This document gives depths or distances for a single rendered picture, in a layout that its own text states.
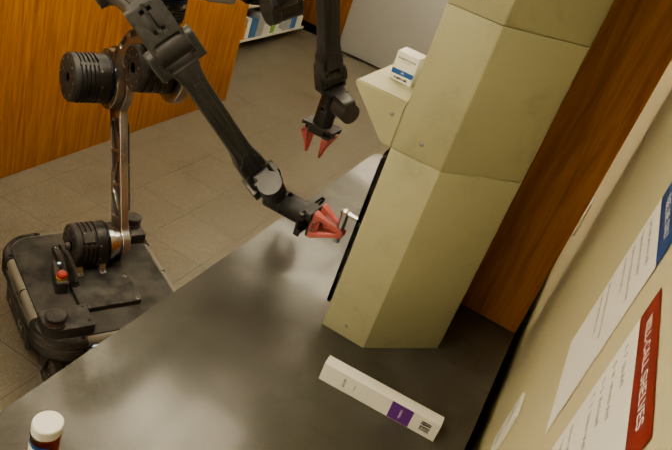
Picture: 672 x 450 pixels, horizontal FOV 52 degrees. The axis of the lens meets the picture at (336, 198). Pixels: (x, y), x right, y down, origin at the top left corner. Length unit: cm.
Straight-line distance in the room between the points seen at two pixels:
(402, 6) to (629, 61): 502
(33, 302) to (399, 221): 151
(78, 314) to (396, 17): 475
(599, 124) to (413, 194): 49
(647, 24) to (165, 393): 122
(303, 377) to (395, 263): 30
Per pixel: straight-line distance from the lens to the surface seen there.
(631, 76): 162
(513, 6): 126
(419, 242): 144
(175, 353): 143
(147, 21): 142
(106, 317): 253
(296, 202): 156
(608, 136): 165
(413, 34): 652
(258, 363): 146
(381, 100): 135
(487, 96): 131
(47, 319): 239
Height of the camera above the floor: 193
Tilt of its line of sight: 28 degrees down
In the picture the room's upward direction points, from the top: 20 degrees clockwise
